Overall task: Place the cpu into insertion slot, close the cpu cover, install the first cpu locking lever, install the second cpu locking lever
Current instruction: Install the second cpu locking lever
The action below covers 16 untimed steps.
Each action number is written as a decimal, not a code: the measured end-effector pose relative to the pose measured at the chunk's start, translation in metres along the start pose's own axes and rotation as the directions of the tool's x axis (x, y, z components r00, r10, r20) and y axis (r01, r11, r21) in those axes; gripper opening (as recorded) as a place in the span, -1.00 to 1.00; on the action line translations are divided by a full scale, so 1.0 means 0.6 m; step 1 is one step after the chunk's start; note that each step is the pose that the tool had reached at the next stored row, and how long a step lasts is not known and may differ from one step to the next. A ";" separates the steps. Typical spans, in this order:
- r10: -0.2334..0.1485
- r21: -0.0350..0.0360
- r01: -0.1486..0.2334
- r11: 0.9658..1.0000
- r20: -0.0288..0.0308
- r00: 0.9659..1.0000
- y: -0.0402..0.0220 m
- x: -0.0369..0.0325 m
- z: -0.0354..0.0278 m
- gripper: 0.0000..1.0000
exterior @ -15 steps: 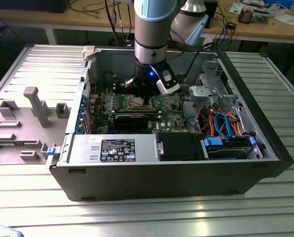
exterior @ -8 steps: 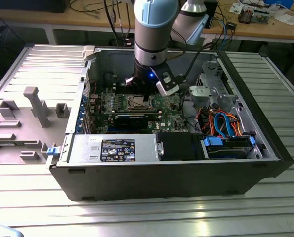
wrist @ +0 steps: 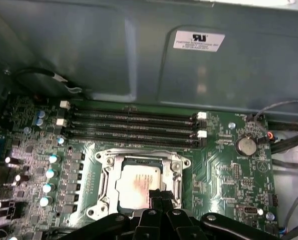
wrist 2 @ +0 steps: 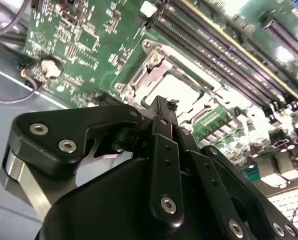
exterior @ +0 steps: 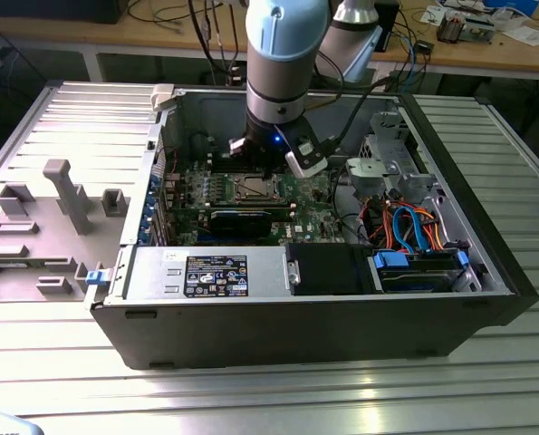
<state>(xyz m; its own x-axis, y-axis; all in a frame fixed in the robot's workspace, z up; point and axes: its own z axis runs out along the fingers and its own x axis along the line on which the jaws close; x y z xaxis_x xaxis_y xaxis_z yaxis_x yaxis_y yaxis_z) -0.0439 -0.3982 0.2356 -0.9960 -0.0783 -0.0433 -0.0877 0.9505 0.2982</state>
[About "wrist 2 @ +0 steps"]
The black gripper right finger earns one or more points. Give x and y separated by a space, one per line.
214 175

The metal socket cover frame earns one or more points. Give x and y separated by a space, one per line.
155 73

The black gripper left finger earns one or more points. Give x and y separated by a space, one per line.
96 118

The silver CPU green edge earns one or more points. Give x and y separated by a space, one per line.
181 87

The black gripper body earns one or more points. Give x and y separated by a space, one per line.
101 212

